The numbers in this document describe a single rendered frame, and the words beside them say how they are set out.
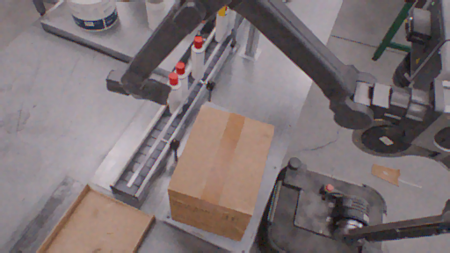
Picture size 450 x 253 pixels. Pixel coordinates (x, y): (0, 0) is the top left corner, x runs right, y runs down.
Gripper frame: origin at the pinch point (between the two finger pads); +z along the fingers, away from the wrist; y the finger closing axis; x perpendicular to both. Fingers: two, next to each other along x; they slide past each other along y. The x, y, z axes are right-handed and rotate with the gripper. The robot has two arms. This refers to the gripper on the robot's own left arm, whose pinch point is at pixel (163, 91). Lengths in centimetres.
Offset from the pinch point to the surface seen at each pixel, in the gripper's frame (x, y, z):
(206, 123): 3.5, -19.5, -9.5
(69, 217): 49, 13, -10
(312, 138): 6, -65, 134
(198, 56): -15.9, -1.5, 19.8
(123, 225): 45.7, -4.3, -7.5
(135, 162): 27.5, 2.1, 1.7
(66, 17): -13, 69, 35
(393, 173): 9, -122, 130
